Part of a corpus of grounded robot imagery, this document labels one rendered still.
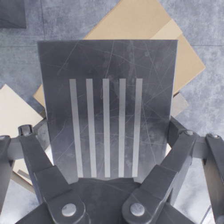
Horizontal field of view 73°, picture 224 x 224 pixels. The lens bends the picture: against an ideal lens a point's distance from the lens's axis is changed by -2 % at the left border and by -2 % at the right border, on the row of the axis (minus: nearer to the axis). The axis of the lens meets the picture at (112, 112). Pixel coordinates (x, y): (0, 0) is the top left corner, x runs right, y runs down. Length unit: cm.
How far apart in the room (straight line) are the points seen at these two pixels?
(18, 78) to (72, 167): 145
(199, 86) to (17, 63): 162
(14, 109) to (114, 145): 86
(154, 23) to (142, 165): 41
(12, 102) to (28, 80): 61
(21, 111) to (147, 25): 77
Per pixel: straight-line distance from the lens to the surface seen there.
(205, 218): 226
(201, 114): 169
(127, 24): 50
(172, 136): 17
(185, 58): 54
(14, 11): 145
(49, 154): 94
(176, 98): 137
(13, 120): 103
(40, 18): 153
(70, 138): 18
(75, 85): 16
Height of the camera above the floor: 138
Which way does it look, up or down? 72 degrees down
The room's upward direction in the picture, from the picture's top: 179 degrees clockwise
